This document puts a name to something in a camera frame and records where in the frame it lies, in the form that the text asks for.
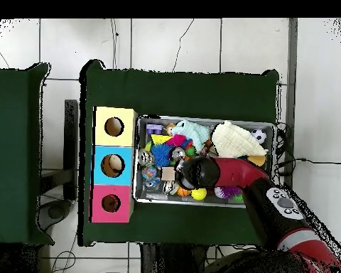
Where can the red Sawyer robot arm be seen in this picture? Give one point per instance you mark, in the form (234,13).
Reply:
(236,170)

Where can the shallow metal mesh bin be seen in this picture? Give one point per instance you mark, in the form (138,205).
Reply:
(142,193)

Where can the blue spiky rubber ball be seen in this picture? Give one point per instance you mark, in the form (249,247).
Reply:
(160,155)

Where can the yellow cheese wedge toy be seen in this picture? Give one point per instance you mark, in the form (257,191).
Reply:
(160,138)

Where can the small wooden cube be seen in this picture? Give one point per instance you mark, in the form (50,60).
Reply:
(168,173)

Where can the mint knitted cloth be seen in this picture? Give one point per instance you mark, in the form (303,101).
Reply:
(193,130)

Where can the orange mini basketball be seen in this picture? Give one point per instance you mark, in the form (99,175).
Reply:
(183,192)

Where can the yellow ball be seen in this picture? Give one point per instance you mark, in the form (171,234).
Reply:
(199,194)

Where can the dark green table cloth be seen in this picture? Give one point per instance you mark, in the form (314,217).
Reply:
(173,91)

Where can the cream knitted cloth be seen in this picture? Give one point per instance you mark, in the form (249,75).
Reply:
(236,140)

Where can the purple spiky monster toy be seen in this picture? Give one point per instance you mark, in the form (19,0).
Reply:
(227,192)

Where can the pale orange foam ball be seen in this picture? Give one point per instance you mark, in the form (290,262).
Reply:
(258,159)

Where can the small soccer ball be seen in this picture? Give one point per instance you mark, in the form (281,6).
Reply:
(258,135)

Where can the green cloth side table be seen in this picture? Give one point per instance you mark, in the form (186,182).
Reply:
(11,156)

